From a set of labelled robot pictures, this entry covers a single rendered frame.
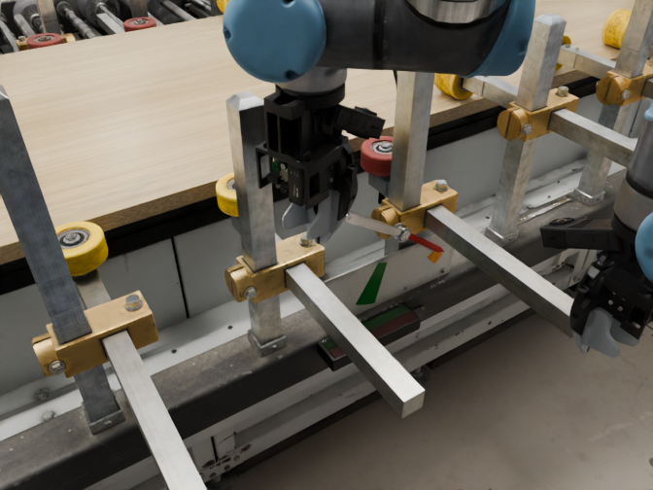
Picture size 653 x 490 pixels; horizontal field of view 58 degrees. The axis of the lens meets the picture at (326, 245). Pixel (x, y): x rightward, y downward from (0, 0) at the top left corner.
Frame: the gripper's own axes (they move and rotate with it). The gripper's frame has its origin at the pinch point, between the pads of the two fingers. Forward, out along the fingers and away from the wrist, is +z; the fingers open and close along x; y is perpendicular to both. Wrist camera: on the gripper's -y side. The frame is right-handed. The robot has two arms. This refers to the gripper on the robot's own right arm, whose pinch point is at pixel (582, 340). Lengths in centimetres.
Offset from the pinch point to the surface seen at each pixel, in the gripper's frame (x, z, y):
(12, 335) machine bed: -62, 10, -52
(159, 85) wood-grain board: -22, -7, -88
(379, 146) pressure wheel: -0.5, -8.0, -43.1
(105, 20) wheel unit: -14, 0, -162
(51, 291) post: -55, -12, -30
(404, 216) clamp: -5.7, -4.0, -29.3
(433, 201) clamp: 0.1, -4.4, -29.4
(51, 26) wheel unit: -32, -7, -139
